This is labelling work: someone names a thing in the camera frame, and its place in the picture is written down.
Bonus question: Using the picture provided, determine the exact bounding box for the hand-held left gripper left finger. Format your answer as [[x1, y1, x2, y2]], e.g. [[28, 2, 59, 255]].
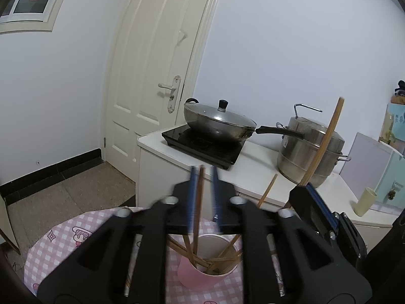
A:
[[36, 166, 200, 304]]

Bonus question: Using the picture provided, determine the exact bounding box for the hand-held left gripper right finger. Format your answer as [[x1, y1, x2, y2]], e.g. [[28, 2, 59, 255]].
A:
[[210, 166, 374, 304]]

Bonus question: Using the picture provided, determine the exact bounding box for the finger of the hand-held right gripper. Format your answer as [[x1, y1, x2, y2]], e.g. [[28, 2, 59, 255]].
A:
[[289, 184, 368, 268]]

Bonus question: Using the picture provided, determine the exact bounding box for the long wooden chopstick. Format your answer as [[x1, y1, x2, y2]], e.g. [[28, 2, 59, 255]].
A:
[[191, 165, 205, 262], [282, 97, 346, 210]]

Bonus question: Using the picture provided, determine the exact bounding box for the bunch of wooden chopsticks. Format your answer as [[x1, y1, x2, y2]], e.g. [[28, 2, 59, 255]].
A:
[[166, 174, 278, 276]]

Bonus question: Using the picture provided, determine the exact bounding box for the pink paper cup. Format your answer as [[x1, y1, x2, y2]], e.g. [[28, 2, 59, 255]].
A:
[[176, 233, 244, 292]]

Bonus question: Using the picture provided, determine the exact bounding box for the cream plastic cup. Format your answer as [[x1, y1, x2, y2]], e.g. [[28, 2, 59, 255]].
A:
[[353, 187, 378, 218]]

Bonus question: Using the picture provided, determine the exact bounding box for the black induction cooktop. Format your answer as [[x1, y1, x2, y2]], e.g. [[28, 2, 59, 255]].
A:
[[161, 129, 246, 170]]

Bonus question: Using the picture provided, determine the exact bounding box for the stainless steel steamer pot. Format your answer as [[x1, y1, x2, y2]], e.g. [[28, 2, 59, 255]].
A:
[[275, 103, 352, 188]]

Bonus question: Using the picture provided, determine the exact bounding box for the white cabinet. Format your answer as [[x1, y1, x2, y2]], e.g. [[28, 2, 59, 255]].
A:
[[137, 131, 404, 254]]

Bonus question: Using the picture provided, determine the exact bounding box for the lilac panel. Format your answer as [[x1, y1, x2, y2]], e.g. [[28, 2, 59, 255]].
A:
[[340, 132, 393, 210]]

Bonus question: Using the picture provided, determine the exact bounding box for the glass lid with black knob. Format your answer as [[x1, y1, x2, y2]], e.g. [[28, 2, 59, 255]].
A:
[[185, 99, 257, 128]]

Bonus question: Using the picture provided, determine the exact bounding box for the light blue cabinet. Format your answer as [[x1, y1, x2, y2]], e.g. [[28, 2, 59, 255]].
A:
[[377, 103, 405, 204]]

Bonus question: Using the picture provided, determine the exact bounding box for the pink checkered tablecloth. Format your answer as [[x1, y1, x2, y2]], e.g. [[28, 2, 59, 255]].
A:
[[24, 207, 285, 304]]

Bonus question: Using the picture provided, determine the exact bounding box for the dark object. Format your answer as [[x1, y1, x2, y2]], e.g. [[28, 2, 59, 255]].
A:
[[392, 80, 405, 105]]

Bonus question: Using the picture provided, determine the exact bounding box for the cream panelled door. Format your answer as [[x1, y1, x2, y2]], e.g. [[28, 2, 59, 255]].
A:
[[103, 0, 227, 166]]

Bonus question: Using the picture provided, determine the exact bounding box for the white framed window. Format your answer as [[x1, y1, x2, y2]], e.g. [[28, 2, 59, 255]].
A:
[[0, 0, 78, 34]]

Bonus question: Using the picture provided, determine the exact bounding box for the steel wok with black handle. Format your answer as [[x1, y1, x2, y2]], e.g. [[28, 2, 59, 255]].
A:
[[184, 98, 305, 143]]

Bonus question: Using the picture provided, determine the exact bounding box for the silver door handle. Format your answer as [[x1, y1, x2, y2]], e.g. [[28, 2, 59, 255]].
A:
[[157, 75, 185, 115]]

